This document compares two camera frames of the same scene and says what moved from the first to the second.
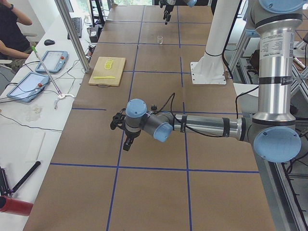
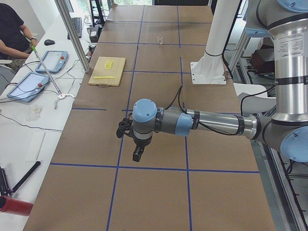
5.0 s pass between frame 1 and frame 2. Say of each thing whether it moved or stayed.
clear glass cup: stayed
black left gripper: moved
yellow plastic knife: stayed
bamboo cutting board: stayed
